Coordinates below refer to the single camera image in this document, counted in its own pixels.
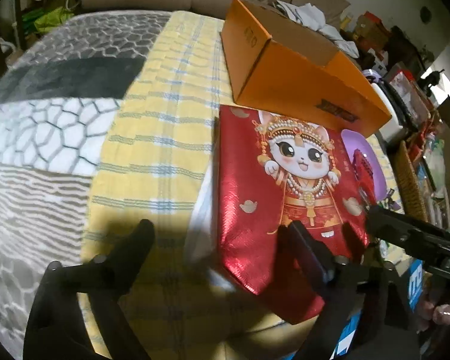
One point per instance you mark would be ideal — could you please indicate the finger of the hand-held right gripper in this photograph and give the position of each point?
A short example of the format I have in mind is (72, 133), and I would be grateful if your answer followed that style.
(390, 225)

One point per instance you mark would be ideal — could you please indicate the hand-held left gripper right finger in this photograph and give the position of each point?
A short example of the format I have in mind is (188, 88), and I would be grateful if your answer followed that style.
(303, 247)

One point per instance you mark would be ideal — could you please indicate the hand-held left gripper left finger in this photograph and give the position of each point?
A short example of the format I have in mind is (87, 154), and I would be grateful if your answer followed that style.
(138, 240)

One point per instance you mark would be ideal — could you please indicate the white paper pack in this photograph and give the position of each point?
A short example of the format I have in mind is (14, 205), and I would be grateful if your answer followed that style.
(204, 213)

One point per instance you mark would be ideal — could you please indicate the red foil cat-print bag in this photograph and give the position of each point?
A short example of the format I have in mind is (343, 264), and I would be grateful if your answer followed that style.
(255, 180)

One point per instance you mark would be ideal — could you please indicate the purple plastic plate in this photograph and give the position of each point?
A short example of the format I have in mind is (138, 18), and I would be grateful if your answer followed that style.
(356, 139)

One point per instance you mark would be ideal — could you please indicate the orange cardboard box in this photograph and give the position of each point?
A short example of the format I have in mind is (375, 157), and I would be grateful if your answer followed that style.
(303, 82)

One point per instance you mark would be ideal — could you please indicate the person's right hand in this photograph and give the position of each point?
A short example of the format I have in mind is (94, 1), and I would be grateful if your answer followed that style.
(444, 313)

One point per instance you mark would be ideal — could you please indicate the wicker basket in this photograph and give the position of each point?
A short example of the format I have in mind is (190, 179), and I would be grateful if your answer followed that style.
(408, 183)

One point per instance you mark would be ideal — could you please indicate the small red object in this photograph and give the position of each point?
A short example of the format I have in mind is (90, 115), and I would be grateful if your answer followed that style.
(363, 172)

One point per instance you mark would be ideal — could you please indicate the yellow plaid cloth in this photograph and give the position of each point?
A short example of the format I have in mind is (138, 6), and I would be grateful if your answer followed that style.
(153, 157)

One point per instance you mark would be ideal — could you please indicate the white container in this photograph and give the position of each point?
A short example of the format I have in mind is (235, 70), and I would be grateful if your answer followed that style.
(392, 120)

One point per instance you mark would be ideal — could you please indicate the grey patterned blanket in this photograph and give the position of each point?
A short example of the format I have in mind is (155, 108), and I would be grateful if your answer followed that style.
(52, 120)

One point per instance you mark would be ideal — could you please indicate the pile of white clothes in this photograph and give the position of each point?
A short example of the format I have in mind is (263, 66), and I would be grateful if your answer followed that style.
(318, 18)

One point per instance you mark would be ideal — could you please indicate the green bag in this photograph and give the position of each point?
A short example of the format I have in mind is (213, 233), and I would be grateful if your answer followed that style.
(50, 18)

